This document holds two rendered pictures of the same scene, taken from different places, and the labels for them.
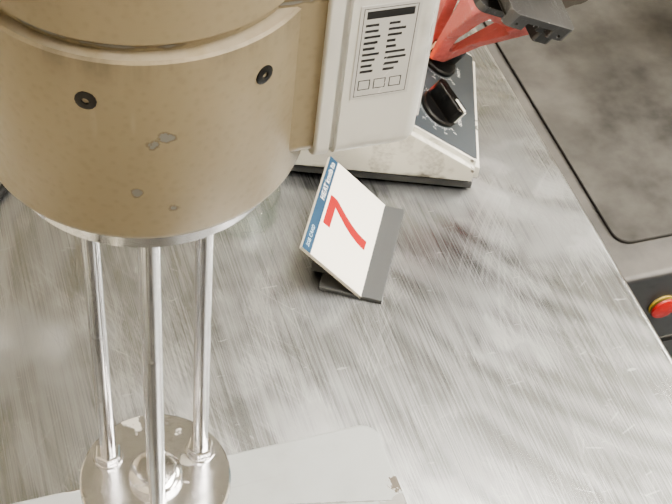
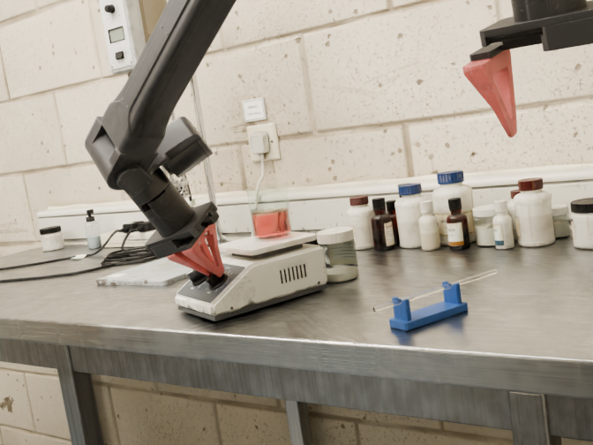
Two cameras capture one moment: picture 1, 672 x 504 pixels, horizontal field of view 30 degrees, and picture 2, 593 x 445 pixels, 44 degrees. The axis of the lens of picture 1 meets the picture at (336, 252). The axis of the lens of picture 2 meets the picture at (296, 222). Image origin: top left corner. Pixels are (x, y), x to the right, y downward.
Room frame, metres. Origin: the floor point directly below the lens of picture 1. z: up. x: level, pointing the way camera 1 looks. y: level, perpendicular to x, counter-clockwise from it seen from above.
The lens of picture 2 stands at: (1.73, -0.45, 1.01)
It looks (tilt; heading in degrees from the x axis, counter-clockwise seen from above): 8 degrees down; 151
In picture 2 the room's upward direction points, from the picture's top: 8 degrees counter-clockwise
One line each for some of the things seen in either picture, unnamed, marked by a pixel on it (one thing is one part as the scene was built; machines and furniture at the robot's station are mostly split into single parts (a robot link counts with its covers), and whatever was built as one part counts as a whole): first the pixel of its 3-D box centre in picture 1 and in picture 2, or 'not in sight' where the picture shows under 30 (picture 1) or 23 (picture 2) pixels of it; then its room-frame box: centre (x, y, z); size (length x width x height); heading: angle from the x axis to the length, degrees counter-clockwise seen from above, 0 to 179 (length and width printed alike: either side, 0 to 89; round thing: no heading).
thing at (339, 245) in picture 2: not in sight; (338, 254); (0.74, 0.16, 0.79); 0.06 x 0.06 x 0.08
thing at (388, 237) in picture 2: not in sight; (381, 223); (0.61, 0.34, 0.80); 0.04 x 0.04 x 0.10
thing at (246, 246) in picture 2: not in sight; (266, 242); (0.72, 0.04, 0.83); 0.12 x 0.12 x 0.01; 4
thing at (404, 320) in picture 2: not in sight; (427, 304); (1.03, 0.09, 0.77); 0.10 x 0.03 x 0.04; 91
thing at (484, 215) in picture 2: not in sight; (491, 225); (0.78, 0.45, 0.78); 0.06 x 0.06 x 0.07
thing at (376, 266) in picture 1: (354, 228); not in sight; (0.60, -0.01, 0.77); 0.09 x 0.06 x 0.04; 174
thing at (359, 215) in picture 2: not in sight; (362, 222); (0.55, 0.34, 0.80); 0.06 x 0.06 x 0.10
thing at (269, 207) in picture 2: not in sight; (272, 213); (0.73, 0.06, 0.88); 0.07 x 0.06 x 0.08; 72
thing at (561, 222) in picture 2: not in sight; (555, 221); (0.85, 0.54, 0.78); 0.05 x 0.05 x 0.05
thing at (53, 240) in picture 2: not in sight; (51, 238); (-0.46, -0.05, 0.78); 0.06 x 0.06 x 0.06
